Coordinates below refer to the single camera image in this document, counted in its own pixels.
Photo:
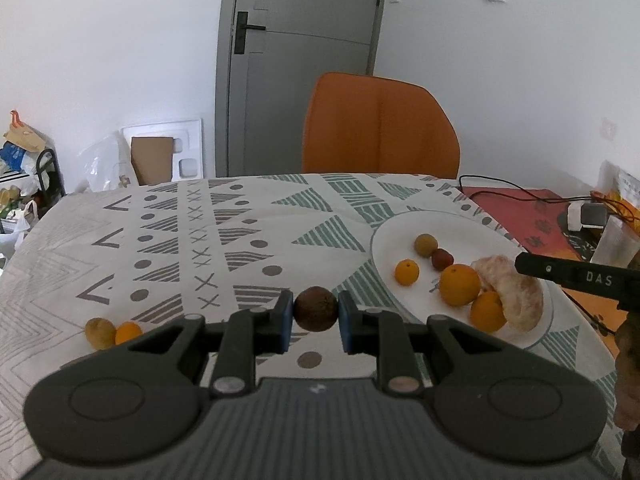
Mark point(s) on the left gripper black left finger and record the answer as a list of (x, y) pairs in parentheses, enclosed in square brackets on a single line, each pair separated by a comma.
[(145, 395)]

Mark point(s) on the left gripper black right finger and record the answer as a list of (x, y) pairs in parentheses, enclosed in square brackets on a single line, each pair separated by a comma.
[(492, 398)]

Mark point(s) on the small tangerine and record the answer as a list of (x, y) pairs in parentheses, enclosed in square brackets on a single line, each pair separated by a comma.
[(127, 331)]

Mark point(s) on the brownish green kiwi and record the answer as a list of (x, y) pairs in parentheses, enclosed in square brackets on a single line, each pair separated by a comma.
[(100, 333)]

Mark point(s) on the peeled pomelo segment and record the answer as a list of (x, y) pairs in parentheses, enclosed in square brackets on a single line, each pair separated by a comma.
[(521, 295)]

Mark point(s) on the large orange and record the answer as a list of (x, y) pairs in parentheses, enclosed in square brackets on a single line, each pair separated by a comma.
[(459, 285)]

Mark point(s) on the dark red plum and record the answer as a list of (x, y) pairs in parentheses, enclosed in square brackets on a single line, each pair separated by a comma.
[(441, 259), (315, 309)]

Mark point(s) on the person's right hand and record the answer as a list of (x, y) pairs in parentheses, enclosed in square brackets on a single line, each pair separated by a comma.
[(626, 390)]

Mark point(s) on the translucent plastic cup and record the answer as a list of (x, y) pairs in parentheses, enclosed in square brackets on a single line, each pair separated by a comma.
[(618, 245)]

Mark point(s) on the white power adapter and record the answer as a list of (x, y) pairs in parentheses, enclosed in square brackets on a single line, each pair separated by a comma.
[(586, 216)]

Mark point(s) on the red orange table mat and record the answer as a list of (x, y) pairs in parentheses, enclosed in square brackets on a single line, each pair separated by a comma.
[(537, 220)]

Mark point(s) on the small green fruit on plate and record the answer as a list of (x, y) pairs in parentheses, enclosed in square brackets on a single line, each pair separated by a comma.
[(425, 244)]

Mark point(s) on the white round plate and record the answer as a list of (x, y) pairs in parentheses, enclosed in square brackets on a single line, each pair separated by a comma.
[(467, 241)]

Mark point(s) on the black metal rack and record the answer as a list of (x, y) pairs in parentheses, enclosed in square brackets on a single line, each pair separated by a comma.
[(49, 177)]

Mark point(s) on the clear plastic bag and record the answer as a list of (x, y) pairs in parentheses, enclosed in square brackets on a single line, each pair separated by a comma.
[(107, 164)]

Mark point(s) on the brown cardboard piece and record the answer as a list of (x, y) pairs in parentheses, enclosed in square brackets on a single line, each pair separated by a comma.
[(151, 157)]

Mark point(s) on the brown paper bag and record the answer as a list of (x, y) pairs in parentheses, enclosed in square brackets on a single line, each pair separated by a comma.
[(22, 136)]

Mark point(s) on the orange chair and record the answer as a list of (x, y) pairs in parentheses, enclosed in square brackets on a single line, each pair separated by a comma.
[(362, 124)]

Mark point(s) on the grey door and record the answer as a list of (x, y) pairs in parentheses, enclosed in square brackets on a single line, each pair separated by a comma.
[(262, 95)]

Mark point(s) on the black door handle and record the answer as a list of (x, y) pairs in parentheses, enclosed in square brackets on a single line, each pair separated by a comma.
[(242, 27)]

